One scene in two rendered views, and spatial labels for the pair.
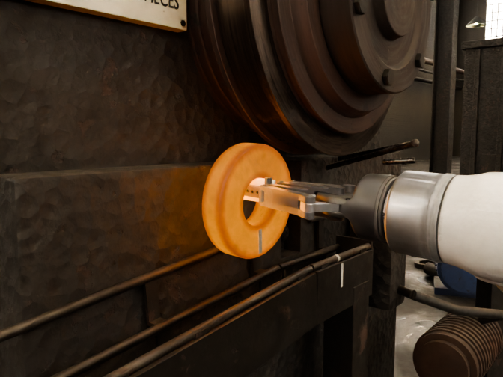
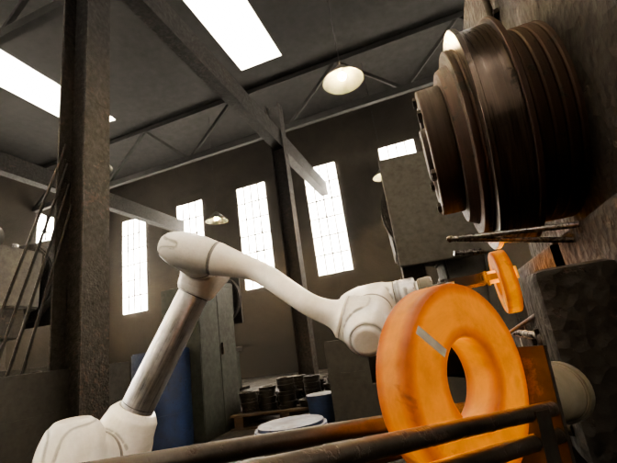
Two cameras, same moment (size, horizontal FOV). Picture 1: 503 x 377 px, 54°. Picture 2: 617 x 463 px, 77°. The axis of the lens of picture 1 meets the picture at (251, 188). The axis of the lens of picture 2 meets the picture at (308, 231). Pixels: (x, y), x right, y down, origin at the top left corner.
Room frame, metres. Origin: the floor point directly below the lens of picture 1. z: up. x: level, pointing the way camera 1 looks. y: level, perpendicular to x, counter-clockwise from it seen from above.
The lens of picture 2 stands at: (1.37, -0.78, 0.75)
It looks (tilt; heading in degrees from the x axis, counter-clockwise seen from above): 16 degrees up; 158
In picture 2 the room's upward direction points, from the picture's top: 8 degrees counter-clockwise
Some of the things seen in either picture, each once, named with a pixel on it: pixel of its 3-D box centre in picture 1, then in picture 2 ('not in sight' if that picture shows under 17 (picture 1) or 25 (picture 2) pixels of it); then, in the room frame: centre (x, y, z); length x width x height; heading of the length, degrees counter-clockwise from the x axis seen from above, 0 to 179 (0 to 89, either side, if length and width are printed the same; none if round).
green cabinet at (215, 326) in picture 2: not in sight; (203, 358); (-3.17, -0.37, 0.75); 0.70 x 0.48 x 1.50; 140
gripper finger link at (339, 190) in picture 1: (302, 198); not in sight; (0.58, -0.06, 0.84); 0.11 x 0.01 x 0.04; 52
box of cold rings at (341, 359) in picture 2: not in sight; (397, 373); (-1.74, 1.11, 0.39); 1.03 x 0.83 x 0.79; 54
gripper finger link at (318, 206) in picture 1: (328, 206); not in sight; (0.53, -0.08, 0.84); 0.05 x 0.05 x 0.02; 52
